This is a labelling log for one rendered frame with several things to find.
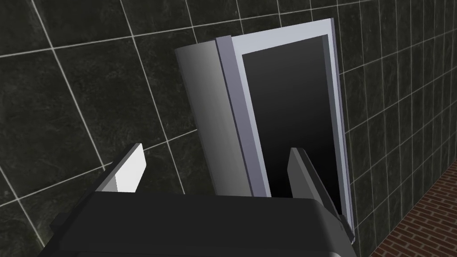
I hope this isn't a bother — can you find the grey appliance with dark door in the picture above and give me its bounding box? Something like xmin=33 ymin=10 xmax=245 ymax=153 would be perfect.
xmin=174 ymin=17 xmax=355 ymax=234

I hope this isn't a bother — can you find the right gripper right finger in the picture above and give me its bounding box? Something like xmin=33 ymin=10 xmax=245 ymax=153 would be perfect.
xmin=287 ymin=147 xmax=343 ymax=217

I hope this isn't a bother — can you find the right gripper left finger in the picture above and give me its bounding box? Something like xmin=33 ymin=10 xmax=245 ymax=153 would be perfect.
xmin=95 ymin=142 xmax=147 ymax=193

